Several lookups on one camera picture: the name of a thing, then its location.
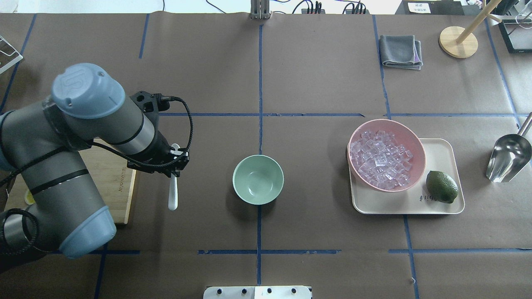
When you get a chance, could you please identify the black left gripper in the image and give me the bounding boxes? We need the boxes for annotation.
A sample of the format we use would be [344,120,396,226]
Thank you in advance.
[127,91,190,177]

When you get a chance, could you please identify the white plastic spoon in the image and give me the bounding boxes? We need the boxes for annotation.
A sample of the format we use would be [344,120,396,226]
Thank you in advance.
[168,143,180,211]

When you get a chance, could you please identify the metal ice scoop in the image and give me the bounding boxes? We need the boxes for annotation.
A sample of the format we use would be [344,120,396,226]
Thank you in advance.
[486,113,532,182]

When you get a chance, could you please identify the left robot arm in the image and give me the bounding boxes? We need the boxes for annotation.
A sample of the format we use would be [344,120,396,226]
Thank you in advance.
[1,63,190,272]

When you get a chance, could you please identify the green bowl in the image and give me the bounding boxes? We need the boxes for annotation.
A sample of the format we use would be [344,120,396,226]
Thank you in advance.
[232,154,285,206]

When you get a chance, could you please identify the pink bowl of ice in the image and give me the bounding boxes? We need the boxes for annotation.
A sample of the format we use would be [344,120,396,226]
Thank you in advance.
[347,119,426,193]

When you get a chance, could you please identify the bamboo cutting board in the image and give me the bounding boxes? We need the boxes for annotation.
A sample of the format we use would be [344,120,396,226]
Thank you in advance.
[1,146,136,225]

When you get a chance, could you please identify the lemon slice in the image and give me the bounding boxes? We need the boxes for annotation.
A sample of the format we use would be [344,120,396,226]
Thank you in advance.
[24,190,35,206]

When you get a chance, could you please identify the grey folded cloth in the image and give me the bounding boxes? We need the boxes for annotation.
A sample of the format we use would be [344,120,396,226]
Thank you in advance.
[379,35,423,70]

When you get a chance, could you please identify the green lime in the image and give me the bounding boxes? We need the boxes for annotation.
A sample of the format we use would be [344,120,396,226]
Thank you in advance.
[426,170,458,204]

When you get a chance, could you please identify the beige tray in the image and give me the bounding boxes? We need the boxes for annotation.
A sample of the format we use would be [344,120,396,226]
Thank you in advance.
[350,138,465,215]

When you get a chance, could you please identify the wooden stand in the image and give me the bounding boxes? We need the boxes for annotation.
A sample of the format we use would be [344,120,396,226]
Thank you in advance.
[438,0,502,59]

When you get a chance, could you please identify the black framed box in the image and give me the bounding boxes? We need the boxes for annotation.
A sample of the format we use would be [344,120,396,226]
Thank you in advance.
[498,20,532,54]

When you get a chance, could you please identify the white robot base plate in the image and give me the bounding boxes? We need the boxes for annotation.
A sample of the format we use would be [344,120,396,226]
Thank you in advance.
[203,285,313,299]

